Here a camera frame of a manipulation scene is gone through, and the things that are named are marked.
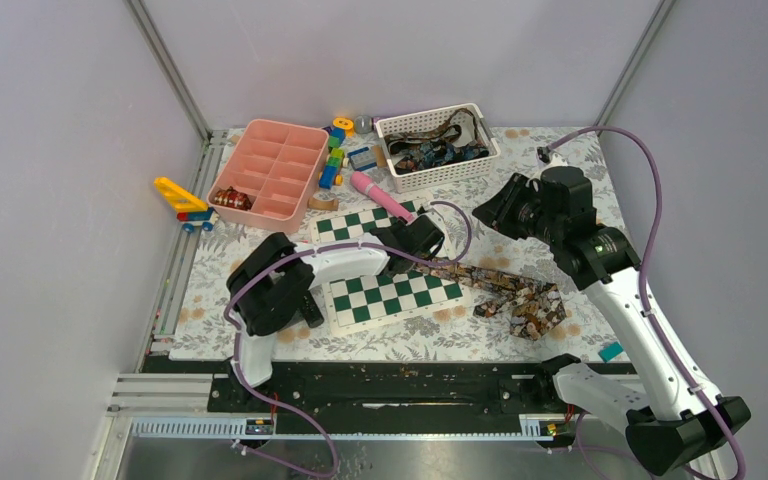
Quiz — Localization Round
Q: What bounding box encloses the white perforated plastic basket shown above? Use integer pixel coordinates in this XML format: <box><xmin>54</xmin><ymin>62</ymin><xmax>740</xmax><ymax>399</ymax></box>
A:
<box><xmin>375</xmin><ymin>103</ymin><xmax>500</xmax><ymax>193</ymax></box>

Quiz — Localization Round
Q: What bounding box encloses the purple glitter microphone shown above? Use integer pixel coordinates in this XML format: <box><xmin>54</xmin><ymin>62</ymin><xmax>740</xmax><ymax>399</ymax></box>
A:
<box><xmin>353</xmin><ymin>115</ymin><xmax>374</xmax><ymax>135</ymax></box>

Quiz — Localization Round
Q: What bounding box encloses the small teal block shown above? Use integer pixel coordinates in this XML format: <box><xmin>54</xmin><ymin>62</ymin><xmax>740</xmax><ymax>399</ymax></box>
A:
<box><xmin>598</xmin><ymin>342</ymin><xmax>624</xmax><ymax>363</ymax></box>

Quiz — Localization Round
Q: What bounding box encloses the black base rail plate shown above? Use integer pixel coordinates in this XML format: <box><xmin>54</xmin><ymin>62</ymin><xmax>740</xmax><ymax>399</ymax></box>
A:
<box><xmin>206</xmin><ymin>358</ymin><xmax>637</xmax><ymax>437</ymax></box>

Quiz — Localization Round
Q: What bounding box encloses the wooden arch block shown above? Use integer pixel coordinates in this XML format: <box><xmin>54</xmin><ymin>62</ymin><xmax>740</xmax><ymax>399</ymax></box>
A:
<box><xmin>308</xmin><ymin>190</ymin><xmax>339</xmax><ymax>211</ymax></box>

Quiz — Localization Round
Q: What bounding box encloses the blue grey lego brick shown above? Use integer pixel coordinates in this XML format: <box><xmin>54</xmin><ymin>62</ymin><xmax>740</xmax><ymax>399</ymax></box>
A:
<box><xmin>348</xmin><ymin>147</ymin><xmax>378</xmax><ymax>171</ymax></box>

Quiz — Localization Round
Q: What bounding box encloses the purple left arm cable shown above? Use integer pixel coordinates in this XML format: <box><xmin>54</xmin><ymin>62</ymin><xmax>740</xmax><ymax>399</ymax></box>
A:
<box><xmin>223</xmin><ymin>200</ymin><xmax>475</xmax><ymax>480</ymax></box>

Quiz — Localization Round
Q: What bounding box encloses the rolled red patterned tie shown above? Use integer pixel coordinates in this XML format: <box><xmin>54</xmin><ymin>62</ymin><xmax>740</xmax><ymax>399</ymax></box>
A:
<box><xmin>213</xmin><ymin>187</ymin><xmax>253</xmax><ymax>211</ymax></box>

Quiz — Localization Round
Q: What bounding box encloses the brown floral patterned tie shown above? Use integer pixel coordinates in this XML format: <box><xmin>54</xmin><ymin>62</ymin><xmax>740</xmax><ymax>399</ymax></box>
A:
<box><xmin>411</xmin><ymin>263</ymin><xmax>568</xmax><ymax>341</ymax></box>

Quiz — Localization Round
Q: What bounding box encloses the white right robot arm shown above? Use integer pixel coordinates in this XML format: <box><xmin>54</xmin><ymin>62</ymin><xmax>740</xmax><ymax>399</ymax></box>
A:
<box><xmin>473</xmin><ymin>147</ymin><xmax>751</xmax><ymax>476</ymax></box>

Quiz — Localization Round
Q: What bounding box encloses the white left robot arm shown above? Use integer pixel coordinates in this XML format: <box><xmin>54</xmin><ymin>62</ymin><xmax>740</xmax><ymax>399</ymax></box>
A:
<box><xmin>223</xmin><ymin>214</ymin><xmax>445</xmax><ymax>411</ymax></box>

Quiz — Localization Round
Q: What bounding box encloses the colourful lego block vehicle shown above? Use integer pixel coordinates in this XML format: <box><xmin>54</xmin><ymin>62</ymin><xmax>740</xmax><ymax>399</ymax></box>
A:
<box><xmin>318</xmin><ymin>117</ymin><xmax>355</xmax><ymax>190</ymax></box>

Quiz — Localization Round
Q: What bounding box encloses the wooden rectangular block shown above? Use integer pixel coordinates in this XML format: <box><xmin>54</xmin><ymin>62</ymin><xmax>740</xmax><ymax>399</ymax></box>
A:
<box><xmin>372</xmin><ymin>145</ymin><xmax>388</xmax><ymax>168</ymax></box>

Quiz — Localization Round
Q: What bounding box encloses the pink divided organizer tray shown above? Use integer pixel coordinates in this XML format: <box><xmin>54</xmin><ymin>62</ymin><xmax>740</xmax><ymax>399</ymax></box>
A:
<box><xmin>207</xmin><ymin>119</ymin><xmax>328</xmax><ymax>234</ymax></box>

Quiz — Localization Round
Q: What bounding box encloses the green white chessboard mat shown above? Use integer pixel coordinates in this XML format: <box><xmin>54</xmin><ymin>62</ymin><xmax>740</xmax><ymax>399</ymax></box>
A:
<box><xmin>310</xmin><ymin>206</ymin><xmax>472</xmax><ymax>336</ymax></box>

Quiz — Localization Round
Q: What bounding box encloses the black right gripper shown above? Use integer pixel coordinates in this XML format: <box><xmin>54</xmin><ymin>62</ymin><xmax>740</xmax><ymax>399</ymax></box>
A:
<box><xmin>471</xmin><ymin>172</ymin><xmax>563</xmax><ymax>246</ymax></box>

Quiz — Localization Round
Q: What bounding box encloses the blue patterned tie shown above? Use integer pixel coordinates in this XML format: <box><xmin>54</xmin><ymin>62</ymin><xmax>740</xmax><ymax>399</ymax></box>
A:
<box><xmin>394</xmin><ymin>141</ymin><xmax>489</xmax><ymax>175</ymax></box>

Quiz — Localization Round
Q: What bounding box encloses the black microphone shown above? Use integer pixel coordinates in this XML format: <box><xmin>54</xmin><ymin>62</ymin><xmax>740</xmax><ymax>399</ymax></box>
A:
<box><xmin>299</xmin><ymin>291</ymin><xmax>324</xmax><ymax>329</ymax></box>

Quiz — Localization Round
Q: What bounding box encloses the yellow toy crane car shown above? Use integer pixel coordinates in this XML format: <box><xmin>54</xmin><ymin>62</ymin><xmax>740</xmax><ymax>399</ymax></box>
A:
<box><xmin>153</xmin><ymin>177</ymin><xmax>219</xmax><ymax>233</ymax></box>

